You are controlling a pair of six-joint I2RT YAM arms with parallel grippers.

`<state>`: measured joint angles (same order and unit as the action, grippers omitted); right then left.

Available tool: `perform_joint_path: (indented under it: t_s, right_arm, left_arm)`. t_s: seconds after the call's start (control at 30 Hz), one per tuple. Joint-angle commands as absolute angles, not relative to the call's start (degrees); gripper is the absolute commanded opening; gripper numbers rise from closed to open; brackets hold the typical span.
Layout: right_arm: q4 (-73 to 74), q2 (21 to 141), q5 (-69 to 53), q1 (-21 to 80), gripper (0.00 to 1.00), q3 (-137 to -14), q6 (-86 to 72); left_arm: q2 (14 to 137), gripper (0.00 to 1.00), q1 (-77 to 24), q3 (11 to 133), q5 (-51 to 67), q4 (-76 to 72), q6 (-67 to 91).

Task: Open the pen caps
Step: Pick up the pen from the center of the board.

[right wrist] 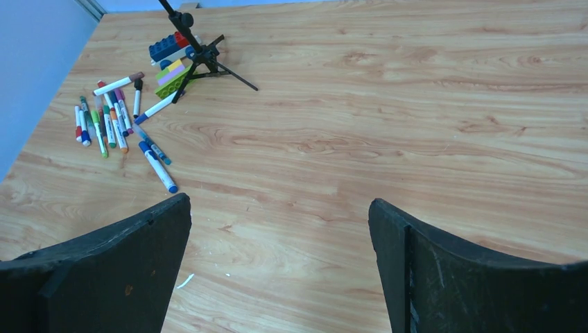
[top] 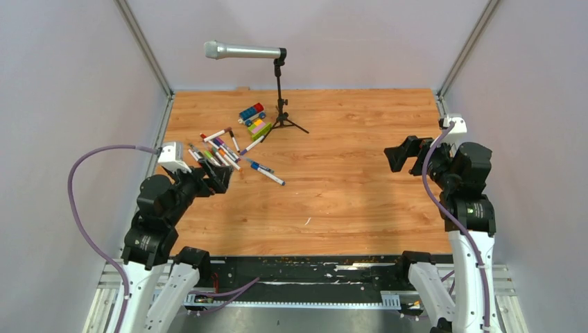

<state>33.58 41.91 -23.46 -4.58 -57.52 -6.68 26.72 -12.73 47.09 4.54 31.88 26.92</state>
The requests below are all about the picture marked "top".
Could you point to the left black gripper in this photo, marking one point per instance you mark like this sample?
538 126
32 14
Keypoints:
222 174

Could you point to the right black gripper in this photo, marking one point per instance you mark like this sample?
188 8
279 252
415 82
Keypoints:
412 146

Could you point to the white marker blue end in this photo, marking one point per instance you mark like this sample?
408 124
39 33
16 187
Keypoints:
271 176

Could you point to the translucent blue pen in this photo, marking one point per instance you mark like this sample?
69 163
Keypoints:
259 166

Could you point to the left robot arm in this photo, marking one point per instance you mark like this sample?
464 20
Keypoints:
162 201

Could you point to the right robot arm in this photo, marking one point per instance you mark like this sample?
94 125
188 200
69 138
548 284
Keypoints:
469 221

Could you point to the green yellow pink block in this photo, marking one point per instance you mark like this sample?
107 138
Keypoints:
258 128

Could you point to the blue red toy train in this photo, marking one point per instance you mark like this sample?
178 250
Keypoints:
249 115

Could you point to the black tripod microphone stand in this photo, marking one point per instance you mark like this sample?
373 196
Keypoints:
282 119

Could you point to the silver microphone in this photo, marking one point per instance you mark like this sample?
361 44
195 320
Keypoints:
218 50

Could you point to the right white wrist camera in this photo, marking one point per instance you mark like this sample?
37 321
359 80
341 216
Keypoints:
454 129

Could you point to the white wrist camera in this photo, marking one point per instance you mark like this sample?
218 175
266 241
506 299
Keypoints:
454 129
171 158

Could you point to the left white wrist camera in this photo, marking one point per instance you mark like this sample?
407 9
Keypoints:
171 158

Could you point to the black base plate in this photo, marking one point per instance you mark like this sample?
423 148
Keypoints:
308 279

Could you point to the aluminium frame rail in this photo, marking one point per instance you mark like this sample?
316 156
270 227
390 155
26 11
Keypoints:
406 306

